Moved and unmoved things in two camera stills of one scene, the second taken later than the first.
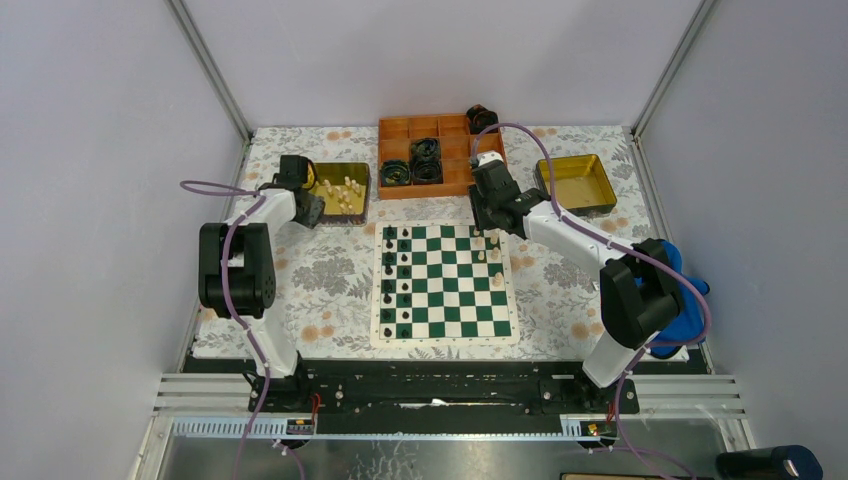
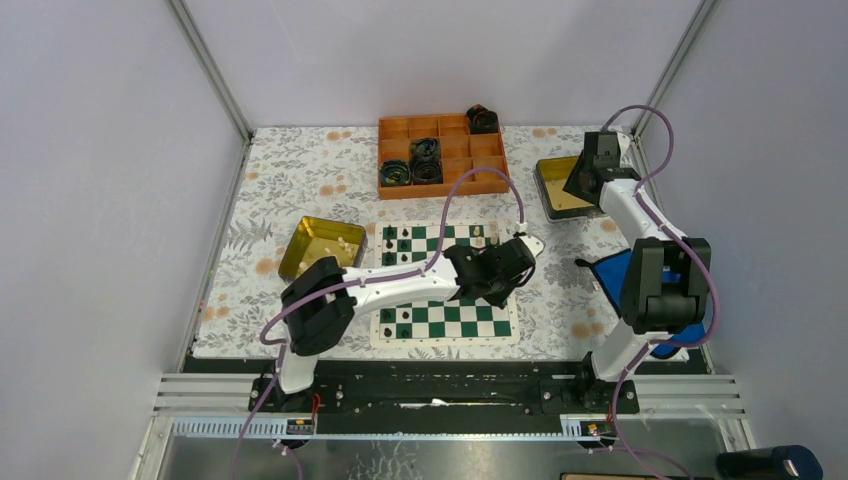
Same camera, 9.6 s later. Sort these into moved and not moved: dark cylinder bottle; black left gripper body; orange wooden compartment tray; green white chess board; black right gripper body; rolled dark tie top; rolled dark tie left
Moved: black right gripper body; black left gripper body
Not moved: orange wooden compartment tray; rolled dark tie top; rolled dark tie left; dark cylinder bottle; green white chess board
